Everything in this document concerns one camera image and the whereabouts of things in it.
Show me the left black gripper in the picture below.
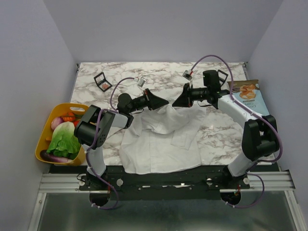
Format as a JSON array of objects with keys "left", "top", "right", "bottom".
[{"left": 128, "top": 89, "right": 169, "bottom": 114}]

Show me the round shirt label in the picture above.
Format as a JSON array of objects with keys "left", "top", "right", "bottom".
[{"left": 168, "top": 98, "right": 175, "bottom": 104}]

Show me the white button shirt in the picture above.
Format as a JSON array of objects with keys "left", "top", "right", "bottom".
[{"left": 105, "top": 104, "right": 207, "bottom": 174}]

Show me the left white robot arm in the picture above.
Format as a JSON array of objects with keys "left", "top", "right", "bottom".
[{"left": 74, "top": 89, "right": 169, "bottom": 190}]

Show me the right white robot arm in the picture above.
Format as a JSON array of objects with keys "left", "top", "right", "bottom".
[{"left": 172, "top": 70, "right": 280, "bottom": 189}]

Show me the blue chips bag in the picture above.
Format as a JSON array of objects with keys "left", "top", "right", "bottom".
[{"left": 232, "top": 79, "right": 270, "bottom": 116}]

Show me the orange toy carrot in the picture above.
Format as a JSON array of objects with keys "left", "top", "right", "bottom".
[{"left": 61, "top": 112, "right": 82, "bottom": 122}]

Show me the green toy lettuce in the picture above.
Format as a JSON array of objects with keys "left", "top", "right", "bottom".
[{"left": 47, "top": 122, "right": 81, "bottom": 160}]

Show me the purple toy onion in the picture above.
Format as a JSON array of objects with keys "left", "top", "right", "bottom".
[{"left": 51, "top": 117, "right": 64, "bottom": 130}]

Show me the purple toy eggplant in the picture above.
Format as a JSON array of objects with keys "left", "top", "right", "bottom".
[{"left": 40, "top": 150, "right": 72, "bottom": 164}]

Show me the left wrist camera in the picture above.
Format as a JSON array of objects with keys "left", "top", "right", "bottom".
[{"left": 137, "top": 77, "right": 146, "bottom": 88}]

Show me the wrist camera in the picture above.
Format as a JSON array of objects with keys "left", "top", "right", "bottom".
[
  {"left": 137, "top": 77, "right": 146, "bottom": 88},
  {"left": 182, "top": 70, "right": 193, "bottom": 81}
]

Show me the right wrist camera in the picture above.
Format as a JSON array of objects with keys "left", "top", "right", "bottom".
[{"left": 182, "top": 70, "right": 193, "bottom": 81}]

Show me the left black frame stand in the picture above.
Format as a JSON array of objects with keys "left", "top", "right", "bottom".
[{"left": 93, "top": 72, "right": 113, "bottom": 92}]

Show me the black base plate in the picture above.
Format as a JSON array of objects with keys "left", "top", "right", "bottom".
[{"left": 49, "top": 166, "right": 250, "bottom": 201}]

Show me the aluminium rail frame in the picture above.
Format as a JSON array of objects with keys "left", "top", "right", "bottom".
[{"left": 28, "top": 171, "right": 307, "bottom": 231}]

